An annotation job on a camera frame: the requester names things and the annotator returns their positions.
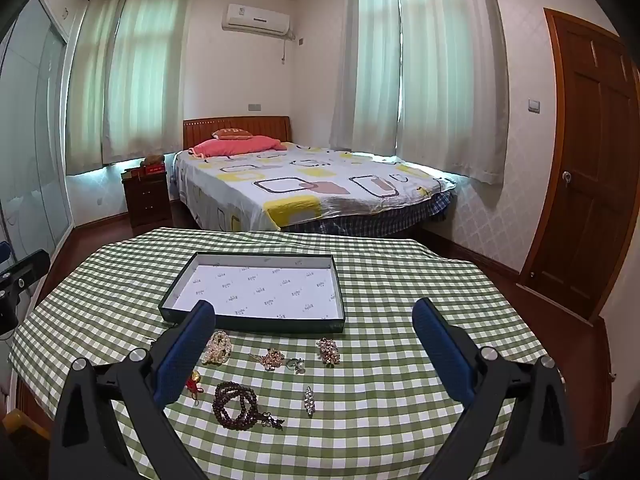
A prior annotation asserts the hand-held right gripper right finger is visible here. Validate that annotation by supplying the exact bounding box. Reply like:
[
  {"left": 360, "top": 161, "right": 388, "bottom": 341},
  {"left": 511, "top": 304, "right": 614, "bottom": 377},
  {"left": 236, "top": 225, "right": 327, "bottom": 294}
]
[{"left": 411, "top": 297, "right": 581, "bottom": 480}]

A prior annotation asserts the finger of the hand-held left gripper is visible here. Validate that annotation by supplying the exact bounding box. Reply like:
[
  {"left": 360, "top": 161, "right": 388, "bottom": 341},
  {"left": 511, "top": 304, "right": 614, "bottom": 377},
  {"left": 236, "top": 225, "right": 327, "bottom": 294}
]
[{"left": 0, "top": 249, "right": 51, "bottom": 283}]

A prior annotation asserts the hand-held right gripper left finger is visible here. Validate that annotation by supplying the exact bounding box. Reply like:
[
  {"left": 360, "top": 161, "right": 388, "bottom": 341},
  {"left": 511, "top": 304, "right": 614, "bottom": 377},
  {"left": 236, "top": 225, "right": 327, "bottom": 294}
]
[{"left": 49, "top": 299, "right": 217, "bottom": 480}]

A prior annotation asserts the red bead bracelet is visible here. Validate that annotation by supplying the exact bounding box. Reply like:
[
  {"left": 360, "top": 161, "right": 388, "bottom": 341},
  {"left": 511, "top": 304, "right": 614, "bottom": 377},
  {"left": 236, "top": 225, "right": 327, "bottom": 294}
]
[{"left": 186, "top": 369, "right": 203, "bottom": 406}]

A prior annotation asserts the dark wooden bead bracelet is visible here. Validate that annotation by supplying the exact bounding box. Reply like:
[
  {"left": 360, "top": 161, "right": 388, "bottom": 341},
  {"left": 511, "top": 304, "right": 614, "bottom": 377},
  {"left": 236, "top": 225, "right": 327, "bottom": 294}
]
[{"left": 212, "top": 381, "right": 284, "bottom": 431}]

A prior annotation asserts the gold chain brooch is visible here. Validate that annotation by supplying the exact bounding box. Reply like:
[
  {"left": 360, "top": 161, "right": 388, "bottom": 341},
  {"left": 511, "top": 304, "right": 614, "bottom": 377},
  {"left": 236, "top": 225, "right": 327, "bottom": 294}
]
[{"left": 249, "top": 347, "right": 286, "bottom": 373}]

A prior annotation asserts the green-edged white tray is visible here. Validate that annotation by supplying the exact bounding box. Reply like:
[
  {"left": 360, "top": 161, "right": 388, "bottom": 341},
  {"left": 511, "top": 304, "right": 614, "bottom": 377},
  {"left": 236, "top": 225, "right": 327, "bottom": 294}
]
[{"left": 158, "top": 251, "right": 347, "bottom": 335}]

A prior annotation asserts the black bead bracelet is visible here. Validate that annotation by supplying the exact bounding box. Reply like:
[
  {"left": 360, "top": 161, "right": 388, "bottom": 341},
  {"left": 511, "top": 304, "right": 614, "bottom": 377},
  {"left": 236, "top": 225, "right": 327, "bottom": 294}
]
[{"left": 315, "top": 337, "right": 342, "bottom": 367}]

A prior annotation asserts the green checked tablecloth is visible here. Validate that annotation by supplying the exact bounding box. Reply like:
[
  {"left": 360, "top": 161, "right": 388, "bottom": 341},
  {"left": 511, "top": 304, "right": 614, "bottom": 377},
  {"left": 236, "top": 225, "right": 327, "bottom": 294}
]
[{"left": 7, "top": 226, "right": 566, "bottom": 480}]

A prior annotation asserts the yellow wooden object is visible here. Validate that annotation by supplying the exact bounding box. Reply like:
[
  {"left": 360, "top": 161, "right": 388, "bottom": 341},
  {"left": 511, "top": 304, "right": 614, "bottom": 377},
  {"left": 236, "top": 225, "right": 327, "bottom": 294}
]
[{"left": 0, "top": 407, "right": 51, "bottom": 480}]

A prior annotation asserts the glass sliding wardrobe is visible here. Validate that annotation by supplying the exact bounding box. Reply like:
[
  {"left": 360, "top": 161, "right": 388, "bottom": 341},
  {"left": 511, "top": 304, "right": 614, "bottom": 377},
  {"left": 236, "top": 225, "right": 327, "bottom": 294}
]
[{"left": 0, "top": 0, "right": 76, "bottom": 261}]

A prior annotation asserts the dark wooden nightstand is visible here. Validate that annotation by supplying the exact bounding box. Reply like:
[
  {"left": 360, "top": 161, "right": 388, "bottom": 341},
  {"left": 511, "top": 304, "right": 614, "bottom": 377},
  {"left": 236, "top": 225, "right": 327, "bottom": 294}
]
[{"left": 122, "top": 170, "right": 173, "bottom": 233}]

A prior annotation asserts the blue plaid bedding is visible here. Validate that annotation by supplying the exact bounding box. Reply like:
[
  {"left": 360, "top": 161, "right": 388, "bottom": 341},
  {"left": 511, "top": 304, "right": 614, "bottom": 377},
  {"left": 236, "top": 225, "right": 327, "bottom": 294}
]
[{"left": 280, "top": 190, "right": 458, "bottom": 238}]

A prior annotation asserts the narrow white curtain panel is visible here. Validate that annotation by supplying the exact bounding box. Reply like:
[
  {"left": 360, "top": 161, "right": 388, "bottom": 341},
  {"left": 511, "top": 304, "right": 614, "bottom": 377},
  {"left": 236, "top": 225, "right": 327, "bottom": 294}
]
[
  {"left": 330, "top": 0, "right": 401, "bottom": 153},
  {"left": 65, "top": 0, "right": 131, "bottom": 176}
]

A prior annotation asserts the white patterned bedsheet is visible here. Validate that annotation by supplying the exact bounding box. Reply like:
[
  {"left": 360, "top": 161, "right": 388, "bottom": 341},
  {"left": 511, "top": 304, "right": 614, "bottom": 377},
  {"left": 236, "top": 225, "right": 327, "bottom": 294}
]
[{"left": 172, "top": 142, "right": 458, "bottom": 233}]

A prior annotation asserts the pink pillow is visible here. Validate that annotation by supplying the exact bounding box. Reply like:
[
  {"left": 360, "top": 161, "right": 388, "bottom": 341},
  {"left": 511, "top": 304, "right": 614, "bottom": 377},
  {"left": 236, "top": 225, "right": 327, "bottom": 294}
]
[{"left": 187, "top": 135, "right": 288, "bottom": 159}]

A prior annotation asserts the wide white curtain panel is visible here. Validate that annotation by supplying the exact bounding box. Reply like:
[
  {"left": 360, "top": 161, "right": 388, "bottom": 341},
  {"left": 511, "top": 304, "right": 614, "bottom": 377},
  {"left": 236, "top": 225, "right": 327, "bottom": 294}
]
[
  {"left": 395, "top": 0, "right": 511, "bottom": 183},
  {"left": 102, "top": 0, "right": 193, "bottom": 166}
]

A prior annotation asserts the wooden bed headboard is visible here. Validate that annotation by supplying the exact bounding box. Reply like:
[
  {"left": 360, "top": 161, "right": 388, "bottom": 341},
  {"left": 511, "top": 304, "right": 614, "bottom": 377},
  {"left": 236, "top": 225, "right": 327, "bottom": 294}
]
[{"left": 182, "top": 116, "right": 292, "bottom": 151}]

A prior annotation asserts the brown wooden door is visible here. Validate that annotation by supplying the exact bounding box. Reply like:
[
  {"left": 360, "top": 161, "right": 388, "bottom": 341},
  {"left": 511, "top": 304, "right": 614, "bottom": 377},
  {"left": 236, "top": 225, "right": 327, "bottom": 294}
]
[{"left": 517, "top": 7, "right": 640, "bottom": 326}]

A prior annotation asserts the white air conditioner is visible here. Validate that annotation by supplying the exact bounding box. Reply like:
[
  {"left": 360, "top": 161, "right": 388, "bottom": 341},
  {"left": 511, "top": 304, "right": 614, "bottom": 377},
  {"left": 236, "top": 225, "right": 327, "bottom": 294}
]
[{"left": 222, "top": 3, "right": 292, "bottom": 37}]

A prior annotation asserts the pearl bracelet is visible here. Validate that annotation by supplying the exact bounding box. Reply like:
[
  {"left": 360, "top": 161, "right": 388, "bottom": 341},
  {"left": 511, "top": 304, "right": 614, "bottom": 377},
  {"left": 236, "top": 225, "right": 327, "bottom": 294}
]
[{"left": 201, "top": 330, "right": 233, "bottom": 366}]

